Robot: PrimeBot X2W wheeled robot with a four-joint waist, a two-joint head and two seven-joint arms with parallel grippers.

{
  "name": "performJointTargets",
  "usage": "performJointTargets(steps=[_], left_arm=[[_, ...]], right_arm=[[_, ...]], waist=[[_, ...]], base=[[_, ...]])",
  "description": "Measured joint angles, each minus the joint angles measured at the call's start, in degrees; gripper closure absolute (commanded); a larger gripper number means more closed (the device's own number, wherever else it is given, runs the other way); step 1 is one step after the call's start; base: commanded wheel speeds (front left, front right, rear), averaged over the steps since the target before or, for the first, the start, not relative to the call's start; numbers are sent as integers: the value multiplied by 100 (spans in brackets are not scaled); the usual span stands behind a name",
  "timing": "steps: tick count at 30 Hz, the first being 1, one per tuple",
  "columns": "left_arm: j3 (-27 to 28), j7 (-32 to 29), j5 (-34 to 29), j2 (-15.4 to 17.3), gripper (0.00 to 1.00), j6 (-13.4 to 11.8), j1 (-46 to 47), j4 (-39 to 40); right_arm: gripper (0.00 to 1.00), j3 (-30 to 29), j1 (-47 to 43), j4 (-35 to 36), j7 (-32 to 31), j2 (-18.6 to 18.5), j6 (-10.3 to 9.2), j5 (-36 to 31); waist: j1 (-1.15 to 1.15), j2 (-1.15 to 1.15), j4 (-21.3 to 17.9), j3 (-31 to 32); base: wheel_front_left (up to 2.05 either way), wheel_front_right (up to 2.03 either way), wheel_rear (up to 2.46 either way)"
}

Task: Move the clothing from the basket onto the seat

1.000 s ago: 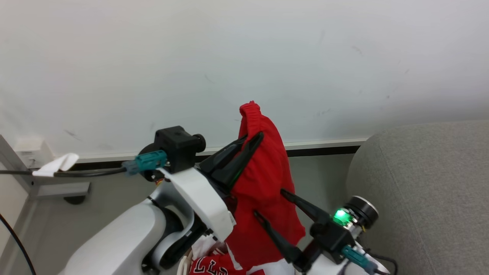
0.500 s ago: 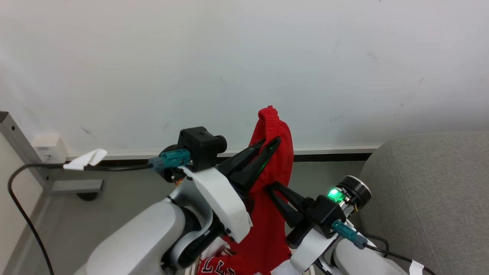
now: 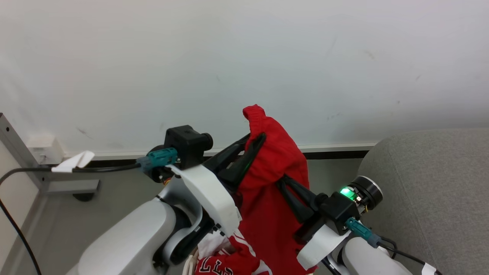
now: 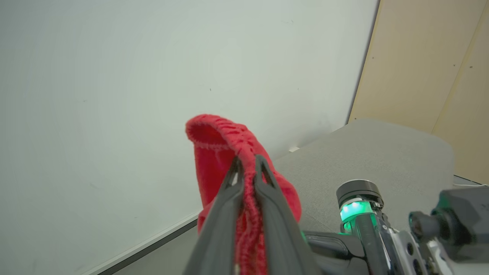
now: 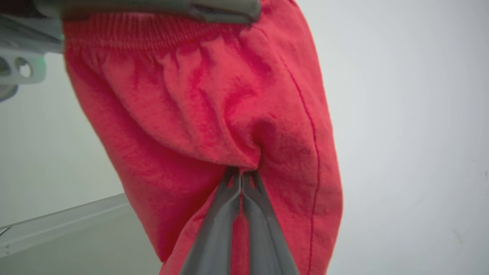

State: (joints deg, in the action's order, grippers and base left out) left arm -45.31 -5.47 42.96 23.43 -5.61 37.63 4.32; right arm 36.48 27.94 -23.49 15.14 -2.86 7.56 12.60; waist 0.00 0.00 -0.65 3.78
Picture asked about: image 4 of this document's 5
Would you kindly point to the white and black baseboard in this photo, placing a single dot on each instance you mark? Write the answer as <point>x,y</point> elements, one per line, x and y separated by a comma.
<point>153,246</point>

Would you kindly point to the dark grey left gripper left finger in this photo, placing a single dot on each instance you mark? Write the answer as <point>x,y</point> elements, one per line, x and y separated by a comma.
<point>223,221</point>

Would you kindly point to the red knitted clothing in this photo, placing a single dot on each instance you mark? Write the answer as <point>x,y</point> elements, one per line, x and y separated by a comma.
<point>214,172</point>

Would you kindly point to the beige partition panel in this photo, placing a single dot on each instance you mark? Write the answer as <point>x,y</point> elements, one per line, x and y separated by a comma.
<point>420,68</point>

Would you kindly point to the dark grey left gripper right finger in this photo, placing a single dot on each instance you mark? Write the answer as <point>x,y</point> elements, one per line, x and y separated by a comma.
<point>275,221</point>

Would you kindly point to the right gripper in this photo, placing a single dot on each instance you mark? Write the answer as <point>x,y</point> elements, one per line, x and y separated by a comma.
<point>363,225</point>

